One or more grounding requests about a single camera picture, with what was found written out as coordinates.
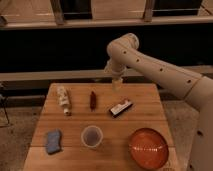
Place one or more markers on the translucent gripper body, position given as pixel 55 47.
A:
pixel 116 83

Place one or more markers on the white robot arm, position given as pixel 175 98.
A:
pixel 192 87

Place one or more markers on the white ceramic cup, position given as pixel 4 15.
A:
pixel 91 136

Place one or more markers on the black and white box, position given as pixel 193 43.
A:
pixel 120 107

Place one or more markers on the white squeeze tube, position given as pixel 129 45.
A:
pixel 63 100

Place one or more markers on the wooden cutting board table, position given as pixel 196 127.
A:
pixel 112 154

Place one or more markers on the orange bowl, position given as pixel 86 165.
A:
pixel 148 148

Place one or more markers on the blue sponge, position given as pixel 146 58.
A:
pixel 53 142

